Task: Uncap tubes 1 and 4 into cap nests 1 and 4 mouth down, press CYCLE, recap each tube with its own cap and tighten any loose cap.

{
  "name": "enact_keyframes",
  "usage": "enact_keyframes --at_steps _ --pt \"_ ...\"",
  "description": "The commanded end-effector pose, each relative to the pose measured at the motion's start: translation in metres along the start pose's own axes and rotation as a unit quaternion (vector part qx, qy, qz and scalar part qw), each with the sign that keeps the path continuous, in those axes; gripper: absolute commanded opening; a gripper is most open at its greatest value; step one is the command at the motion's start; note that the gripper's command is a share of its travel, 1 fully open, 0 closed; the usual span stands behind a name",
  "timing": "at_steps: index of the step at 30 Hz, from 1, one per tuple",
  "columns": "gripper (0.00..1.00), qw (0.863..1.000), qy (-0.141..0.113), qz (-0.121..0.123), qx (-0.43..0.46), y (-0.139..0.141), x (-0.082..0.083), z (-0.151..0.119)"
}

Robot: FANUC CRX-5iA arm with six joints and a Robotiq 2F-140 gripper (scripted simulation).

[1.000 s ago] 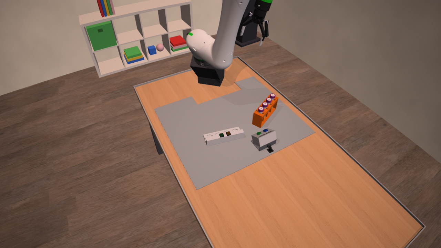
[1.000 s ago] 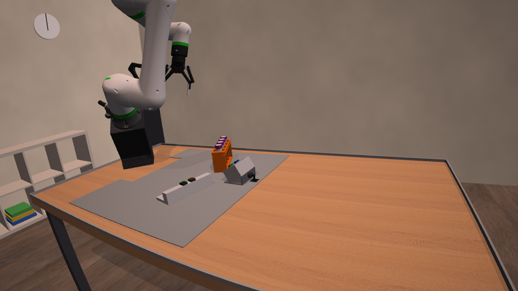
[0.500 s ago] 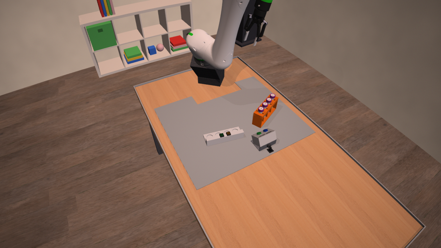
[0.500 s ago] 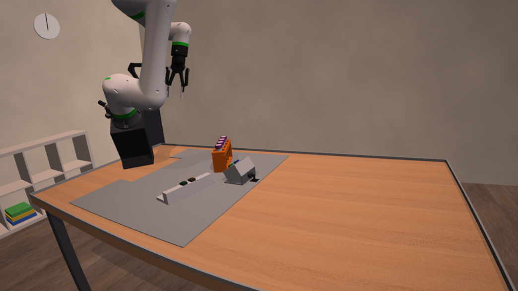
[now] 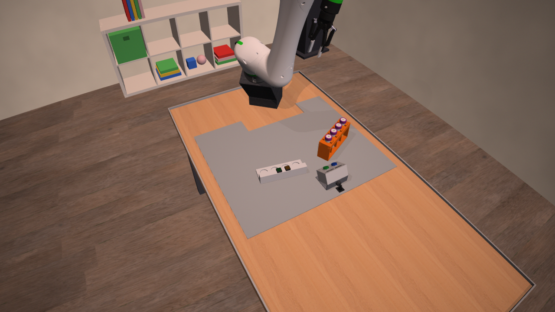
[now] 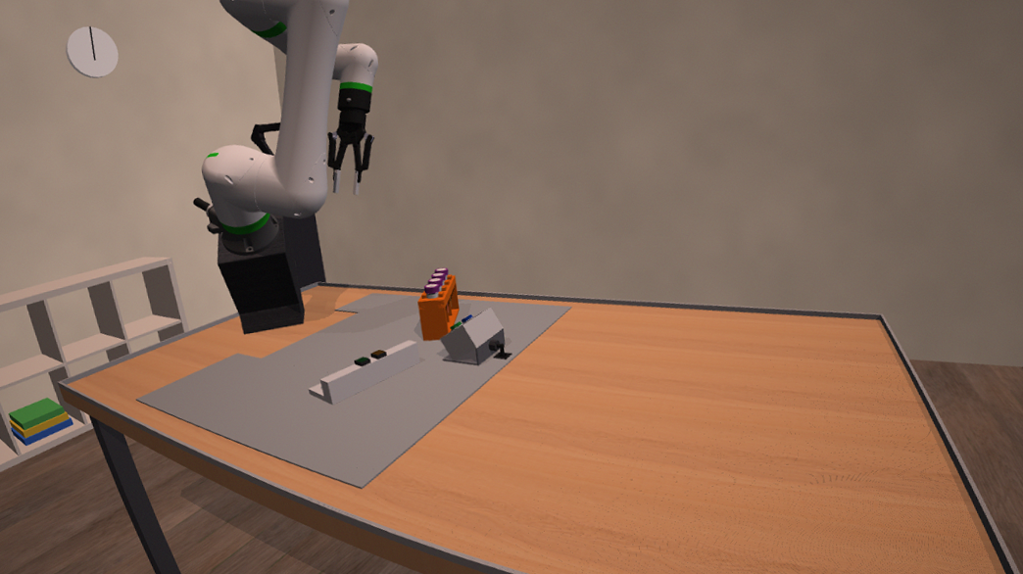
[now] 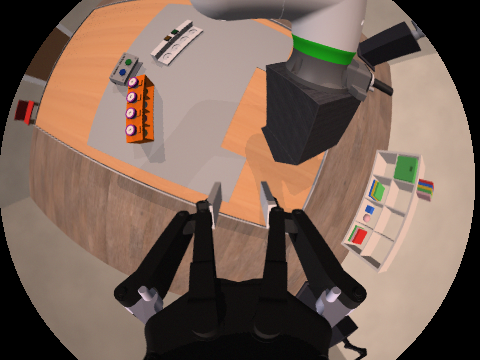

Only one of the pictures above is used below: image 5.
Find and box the grey flat mat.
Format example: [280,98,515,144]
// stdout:
[194,96,397,239]

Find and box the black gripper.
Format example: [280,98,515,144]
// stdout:
[307,10,336,58]

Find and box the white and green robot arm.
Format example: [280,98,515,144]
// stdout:
[234,0,343,88]

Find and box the orange tube rack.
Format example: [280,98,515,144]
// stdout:
[317,121,350,161]

